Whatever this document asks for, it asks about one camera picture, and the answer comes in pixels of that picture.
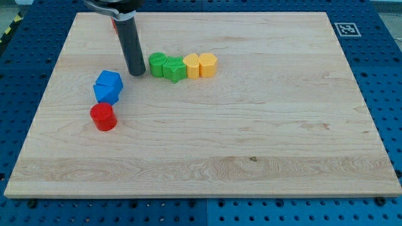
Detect yellow hexagon block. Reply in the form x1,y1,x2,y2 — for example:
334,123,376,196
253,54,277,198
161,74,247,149
198,53,217,78

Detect green cylinder block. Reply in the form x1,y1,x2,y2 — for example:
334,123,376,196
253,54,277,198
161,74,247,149
148,52,167,78

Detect red block behind rod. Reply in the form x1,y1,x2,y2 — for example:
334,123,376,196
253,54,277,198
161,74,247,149
111,18,118,35

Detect green star block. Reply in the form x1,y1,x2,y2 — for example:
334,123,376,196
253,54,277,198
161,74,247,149
162,56,187,83

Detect yellow heart block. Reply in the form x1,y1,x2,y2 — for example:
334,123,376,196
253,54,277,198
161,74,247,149
183,53,200,79

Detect white fiducial marker tag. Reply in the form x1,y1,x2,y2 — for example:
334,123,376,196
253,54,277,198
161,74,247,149
334,22,361,37

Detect blue cube block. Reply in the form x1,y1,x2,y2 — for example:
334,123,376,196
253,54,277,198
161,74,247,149
95,70,123,93

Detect red cylinder block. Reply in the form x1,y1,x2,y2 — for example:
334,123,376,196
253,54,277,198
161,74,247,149
90,102,117,131

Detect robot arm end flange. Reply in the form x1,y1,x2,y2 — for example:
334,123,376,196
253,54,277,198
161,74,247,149
84,0,145,21

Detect light wooden board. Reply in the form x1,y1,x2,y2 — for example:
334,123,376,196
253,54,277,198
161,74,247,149
4,12,401,199

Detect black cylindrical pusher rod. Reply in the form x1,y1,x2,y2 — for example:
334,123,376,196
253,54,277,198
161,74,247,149
114,17,146,76

